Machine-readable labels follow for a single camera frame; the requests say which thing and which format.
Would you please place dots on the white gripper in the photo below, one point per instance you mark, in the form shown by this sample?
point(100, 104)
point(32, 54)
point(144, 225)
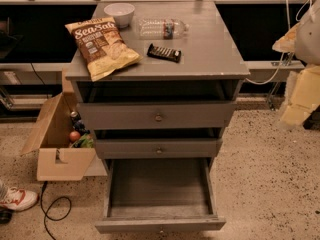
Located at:
point(308, 39)

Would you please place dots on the dark chocolate rxbar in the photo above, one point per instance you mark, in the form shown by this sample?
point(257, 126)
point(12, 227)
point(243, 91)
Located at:
point(164, 53)

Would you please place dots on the grey wooden drawer cabinet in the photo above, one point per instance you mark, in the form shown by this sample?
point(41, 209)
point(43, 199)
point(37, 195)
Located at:
point(211, 70)

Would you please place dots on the open bottom grey drawer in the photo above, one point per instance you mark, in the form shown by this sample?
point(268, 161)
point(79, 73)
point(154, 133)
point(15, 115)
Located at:
point(159, 195)

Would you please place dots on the top grey drawer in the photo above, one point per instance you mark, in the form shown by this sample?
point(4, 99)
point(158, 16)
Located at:
point(139, 116)

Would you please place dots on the middle grey drawer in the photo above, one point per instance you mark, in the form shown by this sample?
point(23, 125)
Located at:
point(157, 148)

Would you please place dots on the clear plastic water bottle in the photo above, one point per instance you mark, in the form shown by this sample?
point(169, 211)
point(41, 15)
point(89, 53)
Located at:
point(163, 29)

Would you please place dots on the white bowl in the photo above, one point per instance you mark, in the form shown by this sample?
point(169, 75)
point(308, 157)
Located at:
point(121, 12)

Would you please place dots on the sea salt chips bag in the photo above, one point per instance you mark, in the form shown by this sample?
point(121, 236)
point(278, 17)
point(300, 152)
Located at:
point(102, 47)

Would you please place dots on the green snack bag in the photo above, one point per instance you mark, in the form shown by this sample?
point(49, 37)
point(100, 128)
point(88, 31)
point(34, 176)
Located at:
point(85, 141)

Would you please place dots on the blue snack package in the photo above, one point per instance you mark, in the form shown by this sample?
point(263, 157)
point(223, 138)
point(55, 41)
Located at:
point(80, 127)

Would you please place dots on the dark soda can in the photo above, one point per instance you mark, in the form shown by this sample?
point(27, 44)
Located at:
point(75, 116)

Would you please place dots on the red apple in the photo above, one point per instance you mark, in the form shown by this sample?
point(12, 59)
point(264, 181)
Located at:
point(74, 136)

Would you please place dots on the cardboard box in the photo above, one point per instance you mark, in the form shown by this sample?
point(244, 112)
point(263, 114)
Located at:
point(57, 161)

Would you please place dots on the white and red sneaker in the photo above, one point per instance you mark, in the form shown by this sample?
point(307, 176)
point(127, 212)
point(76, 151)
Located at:
point(16, 199)

